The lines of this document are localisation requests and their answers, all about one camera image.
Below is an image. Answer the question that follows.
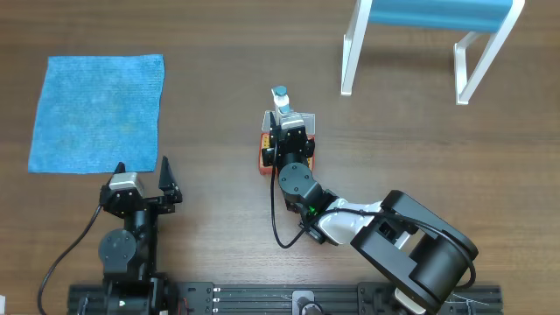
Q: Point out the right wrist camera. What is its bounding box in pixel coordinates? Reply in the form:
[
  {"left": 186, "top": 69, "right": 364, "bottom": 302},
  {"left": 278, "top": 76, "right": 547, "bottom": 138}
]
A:
[{"left": 278, "top": 112, "right": 306, "bottom": 131}]

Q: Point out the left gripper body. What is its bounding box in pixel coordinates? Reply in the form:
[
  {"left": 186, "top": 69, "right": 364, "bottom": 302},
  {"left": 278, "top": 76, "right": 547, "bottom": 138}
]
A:
[{"left": 100, "top": 186, "right": 183, "bottom": 219}]

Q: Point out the mounting rail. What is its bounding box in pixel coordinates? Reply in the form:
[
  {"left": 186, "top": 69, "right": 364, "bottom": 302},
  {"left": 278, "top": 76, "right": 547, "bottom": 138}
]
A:
[{"left": 67, "top": 282, "right": 504, "bottom": 315}]

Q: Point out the blue cloth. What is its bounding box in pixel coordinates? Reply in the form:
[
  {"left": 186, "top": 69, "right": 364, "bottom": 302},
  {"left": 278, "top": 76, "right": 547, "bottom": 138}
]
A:
[{"left": 27, "top": 53, "right": 166, "bottom": 175}]

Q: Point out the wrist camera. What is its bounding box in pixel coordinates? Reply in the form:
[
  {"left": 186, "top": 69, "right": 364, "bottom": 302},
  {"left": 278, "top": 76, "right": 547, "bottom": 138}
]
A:
[
  {"left": 278, "top": 112, "right": 306, "bottom": 131},
  {"left": 108, "top": 171, "right": 145, "bottom": 197}
]

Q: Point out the white pipette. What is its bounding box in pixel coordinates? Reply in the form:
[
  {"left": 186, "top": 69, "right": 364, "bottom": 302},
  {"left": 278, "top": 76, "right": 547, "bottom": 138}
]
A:
[{"left": 270, "top": 85, "right": 292, "bottom": 117}]

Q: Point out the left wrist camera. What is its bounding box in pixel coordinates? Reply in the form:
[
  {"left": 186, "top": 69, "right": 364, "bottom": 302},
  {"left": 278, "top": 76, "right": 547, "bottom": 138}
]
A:
[{"left": 108, "top": 171, "right": 145, "bottom": 197}]

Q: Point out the red and yellow tip box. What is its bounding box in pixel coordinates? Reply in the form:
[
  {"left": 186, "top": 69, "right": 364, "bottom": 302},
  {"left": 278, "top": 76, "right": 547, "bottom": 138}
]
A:
[{"left": 257, "top": 111, "right": 317, "bottom": 177}]

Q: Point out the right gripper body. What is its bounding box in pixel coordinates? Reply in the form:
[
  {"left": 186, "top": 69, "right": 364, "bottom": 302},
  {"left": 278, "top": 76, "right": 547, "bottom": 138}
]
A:
[{"left": 261, "top": 126, "right": 316, "bottom": 166}]

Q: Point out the white and blue stand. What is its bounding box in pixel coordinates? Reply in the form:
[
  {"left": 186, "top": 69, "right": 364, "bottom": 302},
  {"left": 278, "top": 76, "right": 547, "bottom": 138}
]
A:
[{"left": 339, "top": 0, "right": 526, "bottom": 106}]

